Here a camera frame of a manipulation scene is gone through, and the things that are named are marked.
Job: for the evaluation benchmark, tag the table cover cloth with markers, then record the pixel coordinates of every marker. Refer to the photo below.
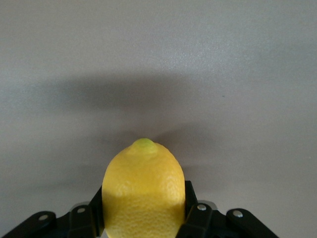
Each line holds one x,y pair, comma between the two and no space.
148,49

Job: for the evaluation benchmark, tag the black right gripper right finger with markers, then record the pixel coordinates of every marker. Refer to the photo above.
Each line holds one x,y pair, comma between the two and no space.
205,223

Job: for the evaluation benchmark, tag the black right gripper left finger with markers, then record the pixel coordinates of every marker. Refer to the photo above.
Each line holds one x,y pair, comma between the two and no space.
74,223

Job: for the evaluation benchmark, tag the yellow lemon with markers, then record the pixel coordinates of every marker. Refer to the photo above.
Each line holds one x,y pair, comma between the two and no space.
143,198

